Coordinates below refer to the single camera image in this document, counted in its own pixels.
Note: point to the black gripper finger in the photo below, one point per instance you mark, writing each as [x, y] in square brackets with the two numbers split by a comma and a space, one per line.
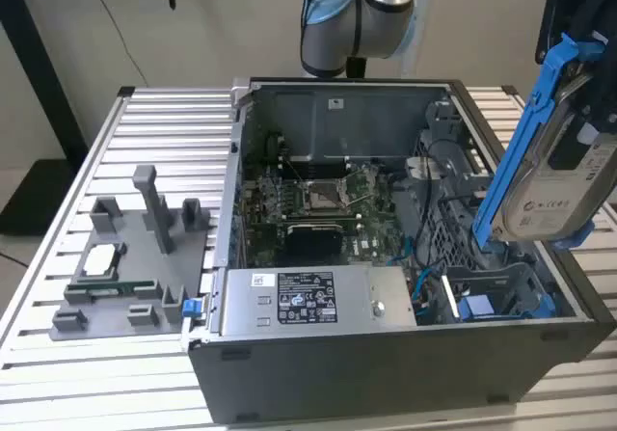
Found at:
[605, 88]
[552, 16]

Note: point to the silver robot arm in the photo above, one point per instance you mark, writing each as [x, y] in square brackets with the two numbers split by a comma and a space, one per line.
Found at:
[381, 31]

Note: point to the metal disk bay cage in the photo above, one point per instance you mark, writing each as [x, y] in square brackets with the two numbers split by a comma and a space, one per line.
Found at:
[453, 238]

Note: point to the black table corner cap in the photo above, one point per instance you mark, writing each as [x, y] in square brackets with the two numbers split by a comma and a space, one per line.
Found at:
[126, 91]
[510, 89]

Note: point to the green motherboard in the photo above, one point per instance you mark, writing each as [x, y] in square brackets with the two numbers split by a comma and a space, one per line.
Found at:
[376, 195]

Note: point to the CPU socket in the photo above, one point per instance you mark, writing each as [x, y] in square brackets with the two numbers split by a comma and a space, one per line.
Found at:
[320, 195]

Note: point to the thin metal locking lever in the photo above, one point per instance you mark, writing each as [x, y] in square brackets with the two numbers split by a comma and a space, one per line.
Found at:
[294, 169]

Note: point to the black graphics card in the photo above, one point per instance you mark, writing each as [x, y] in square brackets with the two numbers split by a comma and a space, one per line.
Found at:
[313, 243]

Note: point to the open black PC case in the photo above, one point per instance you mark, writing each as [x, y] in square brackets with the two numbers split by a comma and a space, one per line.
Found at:
[337, 378]

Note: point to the silver power supply unit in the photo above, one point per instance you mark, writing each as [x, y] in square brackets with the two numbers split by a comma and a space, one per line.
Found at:
[241, 305]

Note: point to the blue case latch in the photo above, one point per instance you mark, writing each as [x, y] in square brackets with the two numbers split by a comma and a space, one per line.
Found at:
[193, 308]

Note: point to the grey parts rack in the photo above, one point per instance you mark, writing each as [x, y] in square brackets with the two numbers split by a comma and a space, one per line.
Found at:
[135, 257]

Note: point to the green RAM stick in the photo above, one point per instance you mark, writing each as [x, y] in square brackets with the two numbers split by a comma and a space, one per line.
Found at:
[127, 286]

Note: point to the silver CPU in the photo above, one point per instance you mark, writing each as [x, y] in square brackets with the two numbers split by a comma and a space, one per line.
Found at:
[100, 260]

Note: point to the black floor base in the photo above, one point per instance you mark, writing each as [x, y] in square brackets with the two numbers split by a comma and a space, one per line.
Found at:
[38, 195]

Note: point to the black slanted post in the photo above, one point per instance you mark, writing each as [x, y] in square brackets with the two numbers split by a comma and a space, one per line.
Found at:
[34, 64]

